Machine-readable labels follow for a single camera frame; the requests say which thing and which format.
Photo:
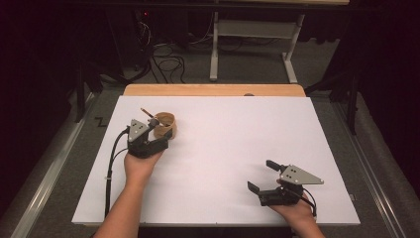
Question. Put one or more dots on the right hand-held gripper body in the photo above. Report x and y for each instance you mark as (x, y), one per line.
(297, 175)

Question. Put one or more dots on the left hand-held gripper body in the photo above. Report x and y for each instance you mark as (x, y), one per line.
(137, 132)

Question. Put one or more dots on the thin paintbrush with gold ferrule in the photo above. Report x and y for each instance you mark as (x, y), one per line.
(147, 112)

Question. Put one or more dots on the wooden cup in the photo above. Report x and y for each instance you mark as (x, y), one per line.
(166, 119)

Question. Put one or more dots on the person's left hand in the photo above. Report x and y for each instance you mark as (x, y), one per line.
(140, 168)

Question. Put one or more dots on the person's right hand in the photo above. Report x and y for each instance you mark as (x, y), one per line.
(298, 214)

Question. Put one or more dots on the white table sheet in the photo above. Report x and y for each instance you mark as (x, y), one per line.
(214, 148)

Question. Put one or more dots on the black stand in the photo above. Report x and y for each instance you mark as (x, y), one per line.
(352, 99)
(80, 95)

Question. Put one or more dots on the metal floor rail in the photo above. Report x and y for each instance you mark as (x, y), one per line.
(49, 178)
(373, 181)

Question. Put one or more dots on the white frame desk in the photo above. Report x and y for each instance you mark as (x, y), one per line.
(254, 29)

